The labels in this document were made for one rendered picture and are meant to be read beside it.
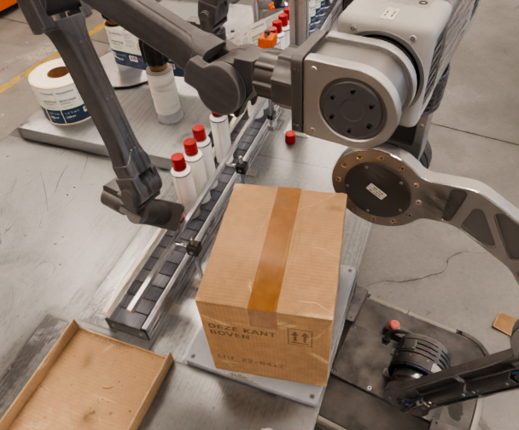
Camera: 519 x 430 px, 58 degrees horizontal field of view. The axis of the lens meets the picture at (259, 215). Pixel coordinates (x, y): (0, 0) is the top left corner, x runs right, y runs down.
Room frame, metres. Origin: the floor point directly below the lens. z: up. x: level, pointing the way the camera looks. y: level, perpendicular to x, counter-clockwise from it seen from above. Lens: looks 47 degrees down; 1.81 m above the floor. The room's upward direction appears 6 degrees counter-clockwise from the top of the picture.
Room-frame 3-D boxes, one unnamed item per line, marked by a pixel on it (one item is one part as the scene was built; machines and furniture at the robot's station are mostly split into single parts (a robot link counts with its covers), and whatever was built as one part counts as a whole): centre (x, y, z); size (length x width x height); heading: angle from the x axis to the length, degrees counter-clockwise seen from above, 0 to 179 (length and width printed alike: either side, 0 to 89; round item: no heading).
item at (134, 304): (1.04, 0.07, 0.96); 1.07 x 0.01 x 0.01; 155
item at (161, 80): (1.37, 0.27, 1.03); 0.09 x 0.09 x 0.30
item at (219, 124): (1.11, 0.09, 0.98); 0.05 x 0.05 x 0.20
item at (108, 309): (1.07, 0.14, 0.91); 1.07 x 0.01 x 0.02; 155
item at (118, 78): (1.73, 0.46, 0.89); 0.31 x 0.31 x 0.01
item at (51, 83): (1.48, 0.63, 0.95); 0.20 x 0.20 x 0.14
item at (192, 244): (0.72, 0.18, 0.91); 0.07 x 0.03 x 0.16; 65
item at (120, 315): (1.32, -0.01, 0.86); 1.65 x 0.08 x 0.04; 155
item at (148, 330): (1.32, -0.01, 0.85); 1.65 x 0.11 x 0.05; 155
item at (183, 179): (0.90, 0.19, 0.98); 0.05 x 0.05 x 0.20
